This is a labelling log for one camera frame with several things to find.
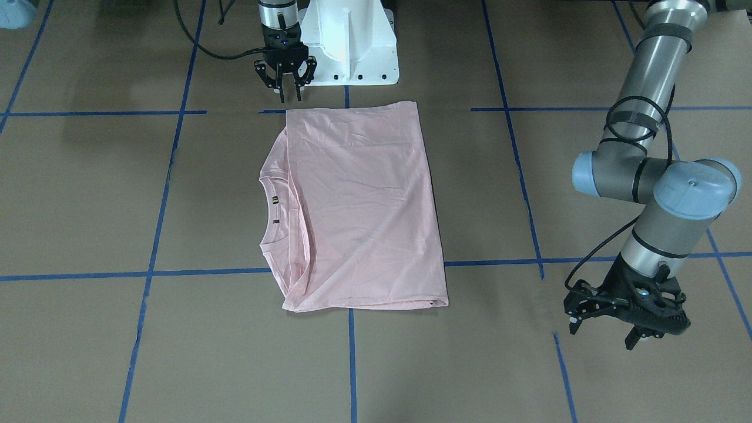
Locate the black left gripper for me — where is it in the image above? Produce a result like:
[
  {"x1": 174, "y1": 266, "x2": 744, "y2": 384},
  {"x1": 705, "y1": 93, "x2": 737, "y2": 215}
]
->
[{"x1": 563, "y1": 255, "x2": 691, "y2": 351}]

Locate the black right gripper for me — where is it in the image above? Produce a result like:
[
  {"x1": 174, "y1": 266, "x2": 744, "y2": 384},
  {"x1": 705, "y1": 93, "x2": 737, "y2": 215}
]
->
[{"x1": 253, "y1": 25, "x2": 317, "y2": 103}]

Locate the pink Snoopy t-shirt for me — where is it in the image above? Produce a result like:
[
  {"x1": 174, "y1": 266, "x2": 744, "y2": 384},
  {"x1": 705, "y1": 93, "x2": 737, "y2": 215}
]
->
[{"x1": 260, "y1": 101, "x2": 449, "y2": 313}]

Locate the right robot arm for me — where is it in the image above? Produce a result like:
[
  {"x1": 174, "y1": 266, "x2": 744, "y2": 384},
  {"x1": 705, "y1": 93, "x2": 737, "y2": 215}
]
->
[{"x1": 36, "y1": 1, "x2": 308, "y2": 98}]

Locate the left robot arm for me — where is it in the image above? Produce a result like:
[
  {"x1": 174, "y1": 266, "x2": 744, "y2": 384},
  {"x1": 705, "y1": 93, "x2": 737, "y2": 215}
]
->
[{"x1": 562, "y1": 1, "x2": 750, "y2": 350}]

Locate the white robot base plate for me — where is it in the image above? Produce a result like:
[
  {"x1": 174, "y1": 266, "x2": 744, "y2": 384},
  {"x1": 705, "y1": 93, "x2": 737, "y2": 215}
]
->
[{"x1": 298, "y1": 1, "x2": 400, "y2": 86}]

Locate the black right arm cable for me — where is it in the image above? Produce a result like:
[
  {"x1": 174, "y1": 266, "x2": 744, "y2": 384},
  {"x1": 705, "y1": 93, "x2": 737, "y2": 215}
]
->
[{"x1": 173, "y1": 0, "x2": 268, "y2": 61}]

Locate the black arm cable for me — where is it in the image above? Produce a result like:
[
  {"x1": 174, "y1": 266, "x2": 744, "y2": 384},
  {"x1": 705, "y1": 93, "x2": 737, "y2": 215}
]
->
[
  {"x1": 173, "y1": 0, "x2": 268, "y2": 61},
  {"x1": 564, "y1": 95, "x2": 674, "y2": 292}
]

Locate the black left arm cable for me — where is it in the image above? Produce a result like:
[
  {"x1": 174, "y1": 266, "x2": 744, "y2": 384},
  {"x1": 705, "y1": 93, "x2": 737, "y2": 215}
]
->
[{"x1": 564, "y1": 95, "x2": 674, "y2": 292}]

